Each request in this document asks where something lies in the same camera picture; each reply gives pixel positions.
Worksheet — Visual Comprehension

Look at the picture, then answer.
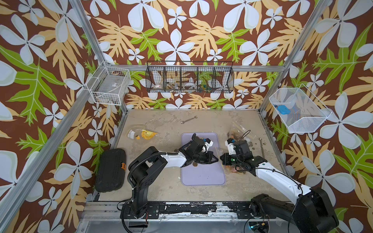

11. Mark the metal rod tool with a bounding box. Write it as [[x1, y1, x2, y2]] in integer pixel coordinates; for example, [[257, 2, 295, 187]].
[[258, 138, 265, 159]]

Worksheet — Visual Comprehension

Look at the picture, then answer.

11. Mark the clear bag of donuts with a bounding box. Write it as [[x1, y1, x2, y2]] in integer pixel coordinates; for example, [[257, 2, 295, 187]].
[[215, 148, 247, 175]]

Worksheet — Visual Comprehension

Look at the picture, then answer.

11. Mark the blue object in basket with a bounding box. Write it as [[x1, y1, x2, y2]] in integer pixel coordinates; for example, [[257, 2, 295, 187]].
[[276, 105, 291, 115]]

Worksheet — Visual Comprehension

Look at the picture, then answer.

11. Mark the silver wrench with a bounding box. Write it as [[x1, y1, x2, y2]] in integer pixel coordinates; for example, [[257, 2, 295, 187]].
[[181, 116, 198, 124]]

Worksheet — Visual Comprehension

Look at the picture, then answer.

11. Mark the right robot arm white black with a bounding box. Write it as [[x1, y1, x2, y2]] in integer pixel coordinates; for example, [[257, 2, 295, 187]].
[[220, 153, 339, 233]]

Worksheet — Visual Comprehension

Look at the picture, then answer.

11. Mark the white mesh basket right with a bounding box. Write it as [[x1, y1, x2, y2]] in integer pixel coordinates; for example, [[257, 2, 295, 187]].
[[269, 84, 332, 134]]

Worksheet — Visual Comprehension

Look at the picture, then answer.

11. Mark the white wire basket left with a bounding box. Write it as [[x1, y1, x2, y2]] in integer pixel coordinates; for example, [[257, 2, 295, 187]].
[[87, 62, 131, 106]]

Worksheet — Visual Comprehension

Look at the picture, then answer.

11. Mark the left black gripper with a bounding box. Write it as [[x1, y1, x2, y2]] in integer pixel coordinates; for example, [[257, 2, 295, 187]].
[[192, 150, 219, 163]]

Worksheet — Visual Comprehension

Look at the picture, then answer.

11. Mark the black tool case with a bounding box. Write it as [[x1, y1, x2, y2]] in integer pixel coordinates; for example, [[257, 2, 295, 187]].
[[95, 149, 126, 193]]

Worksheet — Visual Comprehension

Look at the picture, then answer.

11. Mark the ziploc bag with cookies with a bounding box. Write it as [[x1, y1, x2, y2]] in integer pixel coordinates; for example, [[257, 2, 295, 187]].
[[127, 125, 159, 141]]

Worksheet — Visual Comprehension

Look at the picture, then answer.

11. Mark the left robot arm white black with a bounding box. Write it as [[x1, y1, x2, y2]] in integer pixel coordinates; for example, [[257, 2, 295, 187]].
[[120, 134, 219, 220]]

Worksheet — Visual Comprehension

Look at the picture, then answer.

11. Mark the lavender plastic tray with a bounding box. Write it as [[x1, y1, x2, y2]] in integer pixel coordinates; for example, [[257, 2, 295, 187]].
[[181, 133, 226, 186]]

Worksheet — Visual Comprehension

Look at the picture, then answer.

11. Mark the black wire basket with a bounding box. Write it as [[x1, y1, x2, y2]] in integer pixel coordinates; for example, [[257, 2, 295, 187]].
[[145, 61, 235, 93]]

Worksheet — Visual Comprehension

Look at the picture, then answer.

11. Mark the clear bag of cookies back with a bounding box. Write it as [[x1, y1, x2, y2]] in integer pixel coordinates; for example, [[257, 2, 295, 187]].
[[227, 121, 257, 143]]

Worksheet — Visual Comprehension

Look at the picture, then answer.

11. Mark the black mounting rail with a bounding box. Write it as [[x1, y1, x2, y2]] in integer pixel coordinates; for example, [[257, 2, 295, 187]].
[[120, 202, 261, 219]]

